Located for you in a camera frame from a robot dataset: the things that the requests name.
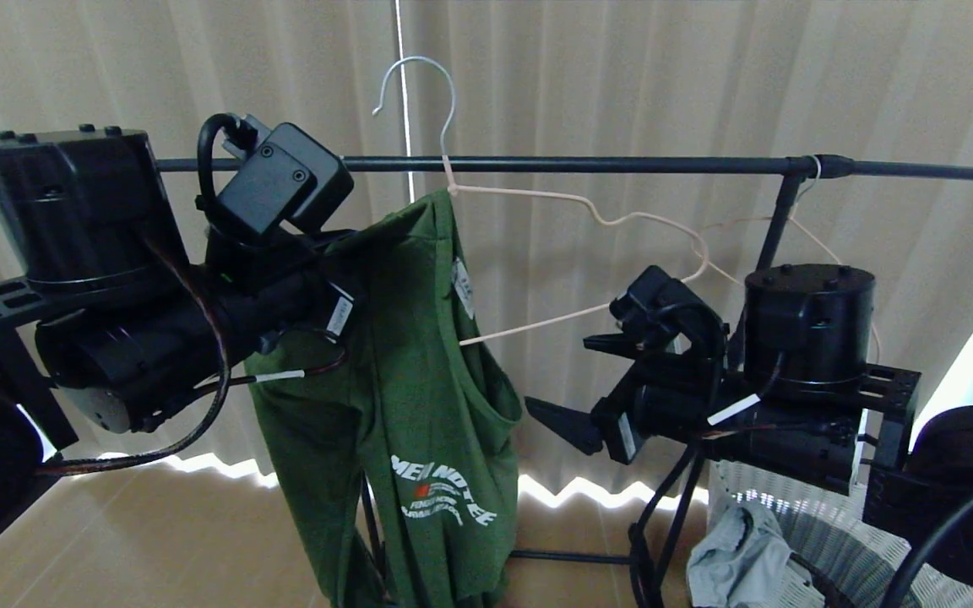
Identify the white laundry basket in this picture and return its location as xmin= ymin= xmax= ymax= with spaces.
xmin=706 ymin=460 xmax=973 ymax=608

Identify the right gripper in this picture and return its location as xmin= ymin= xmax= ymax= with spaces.
xmin=525 ymin=334 xmax=863 ymax=495

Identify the beige curtain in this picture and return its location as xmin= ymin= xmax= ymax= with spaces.
xmin=0 ymin=0 xmax=973 ymax=512

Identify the green long-sleeved shirt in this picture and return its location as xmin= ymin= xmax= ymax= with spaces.
xmin=246 ymin=190 xmax=525 ymax=608

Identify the pink clothes hanger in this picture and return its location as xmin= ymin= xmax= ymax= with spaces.
xmin=372 ymin=57 xmax=711 ymax=347
xmin=698 ymin=169 xmax=883 ymax=364

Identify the black clothes rack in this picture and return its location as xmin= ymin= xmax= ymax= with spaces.
xmin=153 ymin=155 xmax=973 ymax=608

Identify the pale grey garment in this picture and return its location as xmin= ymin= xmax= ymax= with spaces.
xmin=688 ymin=500 xmax=825 ymax=608

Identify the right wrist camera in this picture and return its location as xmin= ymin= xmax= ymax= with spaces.
xmin=609 ymin=266 xmax=728 ymax=372

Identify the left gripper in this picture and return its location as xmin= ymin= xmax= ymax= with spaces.
xmin=35 ymin=249 xmax=361 ymax=433

